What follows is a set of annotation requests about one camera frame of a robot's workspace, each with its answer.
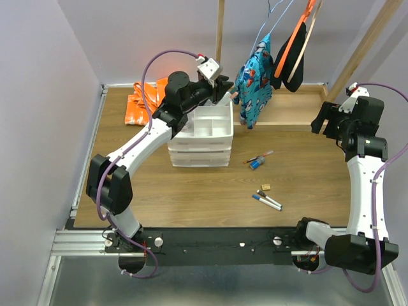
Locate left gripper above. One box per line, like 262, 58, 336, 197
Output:
181, 74, 234, 113

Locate black garment on hanger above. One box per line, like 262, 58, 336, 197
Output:
270, 22, 307, 92

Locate blue grey stamp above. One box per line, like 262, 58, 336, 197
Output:
249, 156, 265, 170

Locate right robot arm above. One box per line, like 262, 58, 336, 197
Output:
293, 96, 399, 275

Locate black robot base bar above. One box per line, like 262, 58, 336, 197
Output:
105, 226, 332, 267

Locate purple cable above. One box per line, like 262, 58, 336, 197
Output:
296, 83, 408, 293
95, 50, 205, 279

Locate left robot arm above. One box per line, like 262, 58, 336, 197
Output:
85, 71, 233, 252

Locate black capped white marker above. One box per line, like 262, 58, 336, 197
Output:
257, 190, 282, 207

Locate blue capped white marker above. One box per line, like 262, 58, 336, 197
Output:
252, 194, 282, 211

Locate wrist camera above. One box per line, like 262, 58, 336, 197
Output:
339, 82, 370, 114
196, 54, 222, 87

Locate wooden clothes rack frame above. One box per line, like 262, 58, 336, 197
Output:
221, 1, 407, 130

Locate orange red pen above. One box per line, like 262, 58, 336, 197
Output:
243, 150, 274, 164

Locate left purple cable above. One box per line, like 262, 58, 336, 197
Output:
95, 50, 205, 279

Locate peach capped white marker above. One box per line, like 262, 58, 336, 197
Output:
218, 92, 238, 106

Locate small tan eraser block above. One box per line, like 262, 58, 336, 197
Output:
261, 184, 272, 191

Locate white plastic drawer organizer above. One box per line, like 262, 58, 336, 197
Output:
168, 101, 234, 168

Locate blue patterned shirt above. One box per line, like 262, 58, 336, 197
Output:
233, 34, 273, 129

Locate light blue wire hanger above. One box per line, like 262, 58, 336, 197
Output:
250, 0, 294, 54

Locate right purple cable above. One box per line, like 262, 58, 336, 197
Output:
296, 83, 408, 293

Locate orange hanger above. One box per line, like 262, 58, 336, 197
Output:
273, 1, 316, 82

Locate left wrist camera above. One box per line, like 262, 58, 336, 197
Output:
196, 54, 222, 87

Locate wooden hanger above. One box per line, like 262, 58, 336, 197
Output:
279, 1, 323, 91

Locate orange tie-dye cloth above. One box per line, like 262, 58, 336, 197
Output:
124, 77, 168, 126

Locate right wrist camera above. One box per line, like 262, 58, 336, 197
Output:
339, 82, 370, 114

